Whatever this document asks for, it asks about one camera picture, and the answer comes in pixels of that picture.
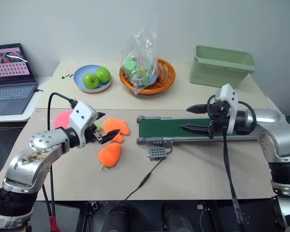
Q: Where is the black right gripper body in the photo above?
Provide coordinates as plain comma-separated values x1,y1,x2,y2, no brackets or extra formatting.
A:
207,96,231,139

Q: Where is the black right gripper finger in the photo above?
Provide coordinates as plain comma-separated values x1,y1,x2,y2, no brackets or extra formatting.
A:
186,103,210,115
179,123,211,136

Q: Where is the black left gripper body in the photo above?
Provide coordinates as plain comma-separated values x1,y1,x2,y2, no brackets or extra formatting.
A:
86,117,104,145

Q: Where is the green conveyor belt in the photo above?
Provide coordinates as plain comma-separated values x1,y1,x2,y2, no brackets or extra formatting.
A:
136,115,259,147

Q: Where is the small grey control box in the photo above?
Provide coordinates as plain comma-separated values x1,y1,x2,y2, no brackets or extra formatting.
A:
146,147,166,162

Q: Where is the orange toy fruit back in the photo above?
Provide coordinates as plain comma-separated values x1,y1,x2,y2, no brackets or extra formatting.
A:
93,117,131,144

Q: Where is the orange toy fruit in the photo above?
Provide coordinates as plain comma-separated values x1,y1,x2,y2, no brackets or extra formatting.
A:
98,142,123,170
93,117,131,144

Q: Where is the orange toy fruit front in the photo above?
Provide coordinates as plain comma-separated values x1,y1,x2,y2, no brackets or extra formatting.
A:
98,142,123,170

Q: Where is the green apple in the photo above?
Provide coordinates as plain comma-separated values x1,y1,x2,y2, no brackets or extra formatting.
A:
95,66,112,84
83,72,101,89

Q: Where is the pink toy fruit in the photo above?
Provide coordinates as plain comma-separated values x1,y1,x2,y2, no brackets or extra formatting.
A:
53,110,73,129

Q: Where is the green plastic bin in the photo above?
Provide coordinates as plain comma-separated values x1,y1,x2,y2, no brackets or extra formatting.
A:
188,45,257,89

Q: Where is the blue plate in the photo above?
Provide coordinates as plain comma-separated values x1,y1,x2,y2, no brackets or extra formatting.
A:
73,64,113,94

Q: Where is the orange woven basket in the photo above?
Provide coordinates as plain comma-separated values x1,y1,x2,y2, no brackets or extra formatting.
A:
118,58,177,96

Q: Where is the green plastic toy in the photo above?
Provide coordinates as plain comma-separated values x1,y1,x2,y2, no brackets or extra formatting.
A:
122,56,139,73

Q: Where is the clear plastic bag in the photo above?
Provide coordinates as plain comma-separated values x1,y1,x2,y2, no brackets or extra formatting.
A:
119,16,160,96

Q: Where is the black laptop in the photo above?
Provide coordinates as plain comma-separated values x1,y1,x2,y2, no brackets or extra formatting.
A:
0,43,38,116

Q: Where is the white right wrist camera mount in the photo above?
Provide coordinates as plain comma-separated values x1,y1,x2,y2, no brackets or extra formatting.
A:
215,83,239,134

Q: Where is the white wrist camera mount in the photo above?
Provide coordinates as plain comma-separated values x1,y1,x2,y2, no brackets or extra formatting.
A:
69,101,99,149
215,83,239,134

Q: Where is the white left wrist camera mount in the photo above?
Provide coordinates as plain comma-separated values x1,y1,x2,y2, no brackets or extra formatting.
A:
69,101,99,149

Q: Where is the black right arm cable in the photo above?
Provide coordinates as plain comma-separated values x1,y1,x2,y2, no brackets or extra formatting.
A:
206,95,257,232

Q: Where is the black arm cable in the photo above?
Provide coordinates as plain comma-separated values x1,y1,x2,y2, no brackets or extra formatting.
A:
42,92,78,218
206,95,257,232

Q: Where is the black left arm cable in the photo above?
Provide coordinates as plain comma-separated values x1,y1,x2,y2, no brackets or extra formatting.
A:
42,92,78,218

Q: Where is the black power cable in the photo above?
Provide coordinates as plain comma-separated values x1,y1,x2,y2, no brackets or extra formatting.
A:
124,159,163,202

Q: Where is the red cable sleeve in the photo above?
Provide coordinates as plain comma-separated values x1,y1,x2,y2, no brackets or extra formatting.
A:
49,215,62,232

